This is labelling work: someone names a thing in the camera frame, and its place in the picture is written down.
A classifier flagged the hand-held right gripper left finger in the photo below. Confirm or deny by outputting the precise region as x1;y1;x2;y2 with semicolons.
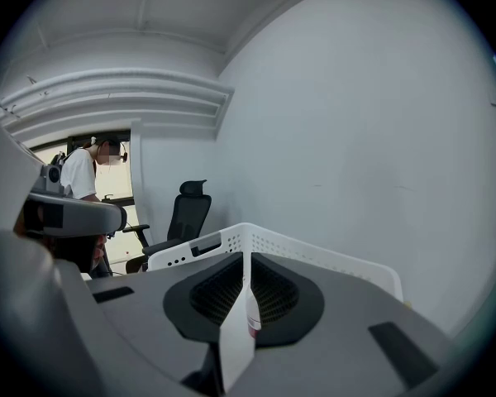
85;251;245;385

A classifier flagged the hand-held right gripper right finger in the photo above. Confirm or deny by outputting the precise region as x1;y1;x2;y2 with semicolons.
230;251;462;397

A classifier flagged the white packet with red label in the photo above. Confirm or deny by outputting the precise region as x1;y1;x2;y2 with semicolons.
217;277;263;393

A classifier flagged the white perforated plastic basket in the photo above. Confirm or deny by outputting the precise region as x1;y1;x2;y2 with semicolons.
146;222;404;304

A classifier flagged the black mesh office chair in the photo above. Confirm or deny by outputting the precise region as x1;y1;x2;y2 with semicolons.
122;179;213;275

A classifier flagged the dark-framed window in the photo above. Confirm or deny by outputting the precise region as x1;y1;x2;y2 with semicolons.
27;129;136;265

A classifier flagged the white ceiling duct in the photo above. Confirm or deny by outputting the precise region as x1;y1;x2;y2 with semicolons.
0;67;236;141

